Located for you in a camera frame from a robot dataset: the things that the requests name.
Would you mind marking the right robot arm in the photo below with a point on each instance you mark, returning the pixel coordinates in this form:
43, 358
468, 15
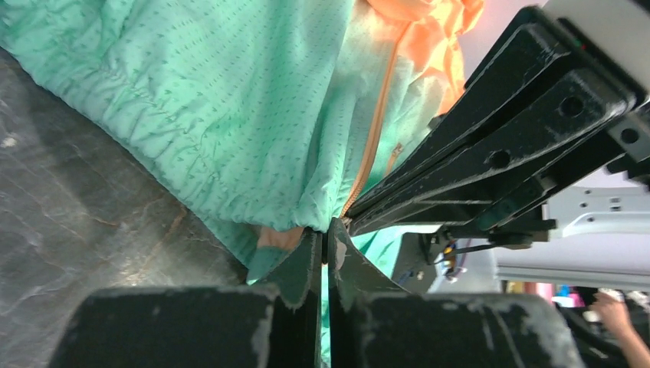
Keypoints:
594, 232

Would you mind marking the person hand in background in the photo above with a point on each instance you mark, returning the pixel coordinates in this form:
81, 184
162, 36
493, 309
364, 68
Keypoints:
614, 314

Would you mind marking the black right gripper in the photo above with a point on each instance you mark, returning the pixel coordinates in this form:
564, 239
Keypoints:
519, 133

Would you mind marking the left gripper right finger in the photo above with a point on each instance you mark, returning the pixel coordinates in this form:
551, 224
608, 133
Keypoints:
376, 323

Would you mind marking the jacket zipper slider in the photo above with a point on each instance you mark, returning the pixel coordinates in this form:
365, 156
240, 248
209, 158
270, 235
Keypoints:
346, 220

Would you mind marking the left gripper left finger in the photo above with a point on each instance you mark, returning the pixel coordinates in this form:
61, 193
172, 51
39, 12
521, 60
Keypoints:
274, 322

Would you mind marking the green and orange jacket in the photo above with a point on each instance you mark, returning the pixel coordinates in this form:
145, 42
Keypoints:
265, 118

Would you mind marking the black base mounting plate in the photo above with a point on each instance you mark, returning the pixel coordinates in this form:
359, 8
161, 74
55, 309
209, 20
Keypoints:
414, 270

